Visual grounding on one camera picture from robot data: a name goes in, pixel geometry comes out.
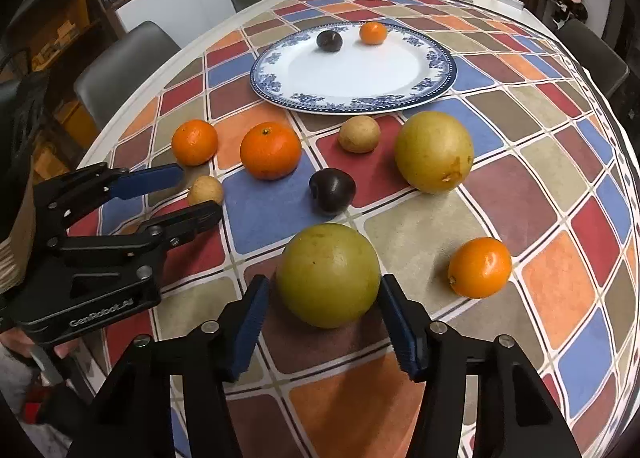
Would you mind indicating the person's left hand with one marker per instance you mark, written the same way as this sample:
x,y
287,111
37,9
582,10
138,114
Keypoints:
x,y
60,350

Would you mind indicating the large green pear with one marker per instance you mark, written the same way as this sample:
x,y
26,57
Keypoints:
x,y
328,275

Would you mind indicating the blue patterned white plate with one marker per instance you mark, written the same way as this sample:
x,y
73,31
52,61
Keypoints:
x,y
350,73

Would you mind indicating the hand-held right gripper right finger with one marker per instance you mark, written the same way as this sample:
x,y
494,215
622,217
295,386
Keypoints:
x,y
405,338

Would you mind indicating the dark purple plum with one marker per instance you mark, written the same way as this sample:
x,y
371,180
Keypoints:
x,y
332,191
329,41

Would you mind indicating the large yellow pear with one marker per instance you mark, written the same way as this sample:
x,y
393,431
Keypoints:
x,y
434,152

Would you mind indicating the light orange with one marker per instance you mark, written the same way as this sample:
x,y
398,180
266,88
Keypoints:
x,y
479,267

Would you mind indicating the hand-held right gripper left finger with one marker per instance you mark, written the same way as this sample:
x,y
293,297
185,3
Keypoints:
x,y
250,333

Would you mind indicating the small tan round fruit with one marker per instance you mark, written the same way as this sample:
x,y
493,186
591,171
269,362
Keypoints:
x,y
359,134
205,190

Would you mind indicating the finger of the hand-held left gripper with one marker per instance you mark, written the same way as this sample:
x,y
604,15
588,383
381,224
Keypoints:
x,y
150,179
200,215

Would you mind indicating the small orange tangerine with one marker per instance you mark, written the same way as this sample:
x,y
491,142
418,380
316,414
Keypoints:
x,y
373,33

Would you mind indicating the dark and pink cloth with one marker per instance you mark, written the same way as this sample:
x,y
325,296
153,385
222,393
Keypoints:
x,y
567,5

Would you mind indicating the large orange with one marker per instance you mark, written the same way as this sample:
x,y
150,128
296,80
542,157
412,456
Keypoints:
x,y
270,150

